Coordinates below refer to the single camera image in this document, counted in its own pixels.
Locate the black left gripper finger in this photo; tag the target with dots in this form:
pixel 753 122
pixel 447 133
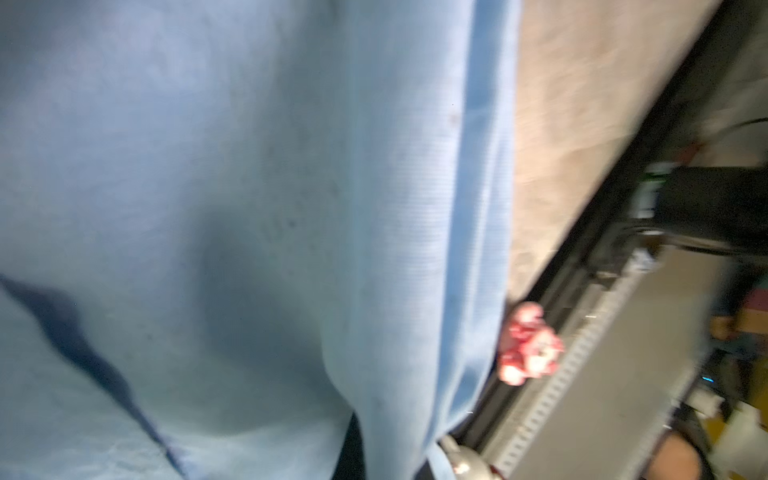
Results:
pixel 351 461

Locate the light blue long sleeve shirt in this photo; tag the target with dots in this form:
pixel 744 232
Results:
pixel 228 226

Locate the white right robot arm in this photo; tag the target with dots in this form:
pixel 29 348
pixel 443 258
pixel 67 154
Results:
pixel 713 210

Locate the white figurine toy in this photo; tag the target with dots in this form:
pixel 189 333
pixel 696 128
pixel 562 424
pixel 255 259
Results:
pixel 466 463

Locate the pink pig toy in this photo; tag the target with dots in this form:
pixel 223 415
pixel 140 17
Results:
pixel 528 348

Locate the white slotted cable duct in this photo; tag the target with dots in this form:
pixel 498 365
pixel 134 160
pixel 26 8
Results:
pixel 516 429

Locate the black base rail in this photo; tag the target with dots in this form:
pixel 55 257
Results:
pixel 605 89

